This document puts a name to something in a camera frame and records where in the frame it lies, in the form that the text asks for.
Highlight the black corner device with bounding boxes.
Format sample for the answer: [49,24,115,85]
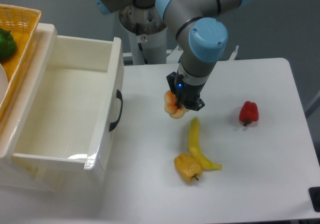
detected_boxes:
[308,186,320,213]

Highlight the red bell pepper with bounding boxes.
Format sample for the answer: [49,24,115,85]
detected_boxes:
[239,101,259,127]

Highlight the yellow bell pepper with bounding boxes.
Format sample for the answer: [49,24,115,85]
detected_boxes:
[174,153,203,184]

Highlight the green bell pepper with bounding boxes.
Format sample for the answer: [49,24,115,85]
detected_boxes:
[0,28,17,61]

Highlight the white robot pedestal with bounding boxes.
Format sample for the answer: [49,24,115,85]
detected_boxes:
[119,5,167,65]

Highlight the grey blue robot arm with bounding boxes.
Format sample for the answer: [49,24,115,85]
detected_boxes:
[95,0,253,111]

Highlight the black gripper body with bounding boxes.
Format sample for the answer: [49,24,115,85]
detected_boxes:
[167,72,205,111]

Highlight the upper white drawer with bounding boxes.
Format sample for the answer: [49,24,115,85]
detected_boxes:
[12,36,124,171]

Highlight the yellow woven basket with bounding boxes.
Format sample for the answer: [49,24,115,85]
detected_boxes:
[0,4,42,120]

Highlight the yellow banana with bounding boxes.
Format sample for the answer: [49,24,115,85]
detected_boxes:
[187,117,222,171]

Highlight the white drawer cabinet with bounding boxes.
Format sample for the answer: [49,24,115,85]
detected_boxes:
[0,23,109,193]

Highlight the round orange bread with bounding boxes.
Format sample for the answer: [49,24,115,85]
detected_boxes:
[164,90,189,119]

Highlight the white plate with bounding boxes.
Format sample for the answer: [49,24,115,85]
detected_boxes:
[0,65,9,102]

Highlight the black drawer handle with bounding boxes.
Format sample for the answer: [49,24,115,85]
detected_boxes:
[109,89,124,132]

